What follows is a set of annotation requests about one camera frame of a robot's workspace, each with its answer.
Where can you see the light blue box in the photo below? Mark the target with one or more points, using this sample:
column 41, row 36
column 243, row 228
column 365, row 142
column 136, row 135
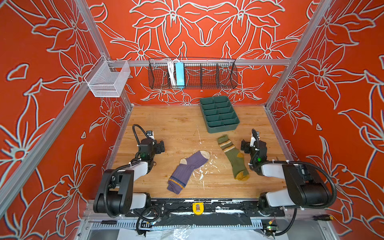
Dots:
column 180, row 74

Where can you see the green compartment tray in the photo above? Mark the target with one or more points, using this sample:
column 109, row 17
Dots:
column 219, row 114

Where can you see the black wire wall basket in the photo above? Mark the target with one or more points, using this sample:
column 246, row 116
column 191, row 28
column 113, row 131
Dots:
column 200, row 73

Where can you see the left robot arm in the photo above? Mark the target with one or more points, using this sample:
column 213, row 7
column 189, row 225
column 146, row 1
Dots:
column 115, row 195

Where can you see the green striped sock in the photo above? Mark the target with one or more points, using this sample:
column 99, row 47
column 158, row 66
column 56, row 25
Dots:
column 235, row 157

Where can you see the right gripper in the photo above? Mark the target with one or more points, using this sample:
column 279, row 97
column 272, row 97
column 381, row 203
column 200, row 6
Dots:
column 246, row 146

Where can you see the purple striped sock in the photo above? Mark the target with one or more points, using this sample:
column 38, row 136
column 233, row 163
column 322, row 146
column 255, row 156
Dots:
column 180, row 177

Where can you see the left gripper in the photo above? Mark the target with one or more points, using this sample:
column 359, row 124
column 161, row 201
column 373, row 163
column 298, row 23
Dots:
column 159, row 146

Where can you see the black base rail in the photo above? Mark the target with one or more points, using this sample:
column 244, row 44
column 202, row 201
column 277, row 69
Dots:
column 218, row 213

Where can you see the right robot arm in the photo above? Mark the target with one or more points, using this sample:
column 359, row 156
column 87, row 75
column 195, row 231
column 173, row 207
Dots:
column 307, row 186

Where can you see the clear plastic wall bin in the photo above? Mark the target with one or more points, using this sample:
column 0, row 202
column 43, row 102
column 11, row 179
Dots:
column 107, row 79

